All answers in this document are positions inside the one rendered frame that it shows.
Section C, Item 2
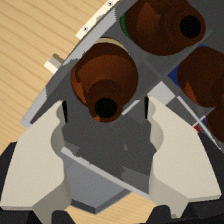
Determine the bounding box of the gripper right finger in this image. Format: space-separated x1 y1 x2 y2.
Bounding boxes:
145 96 224 224

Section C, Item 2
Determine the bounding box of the grey shallow tray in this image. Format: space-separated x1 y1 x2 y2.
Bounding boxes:
60 152 132 215

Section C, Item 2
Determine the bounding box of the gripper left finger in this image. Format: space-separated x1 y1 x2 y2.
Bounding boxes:
0 100 72 224

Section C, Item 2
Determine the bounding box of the grey plastic crate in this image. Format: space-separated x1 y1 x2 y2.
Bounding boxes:
20 0 224 200

